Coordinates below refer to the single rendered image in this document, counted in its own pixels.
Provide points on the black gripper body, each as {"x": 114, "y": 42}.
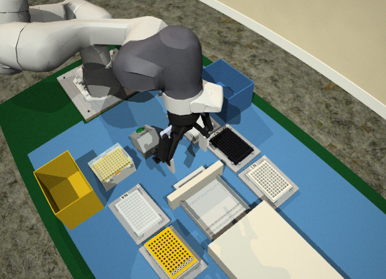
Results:
{"x": 177, "y": 121}

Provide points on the yellow open-top bin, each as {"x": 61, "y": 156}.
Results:
{"x": 71, "y": 198}

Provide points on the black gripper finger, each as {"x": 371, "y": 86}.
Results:
{"x": 203, "y": 132}
{"x": 168, "y": 142}

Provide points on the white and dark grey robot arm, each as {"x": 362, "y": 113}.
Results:
{"x": 153, "y": 56}

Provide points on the blue bench mat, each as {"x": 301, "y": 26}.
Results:
{"x": 338, "y": 221}

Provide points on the blue open-top bin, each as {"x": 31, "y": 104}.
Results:
{"x": 237, "y": 88}

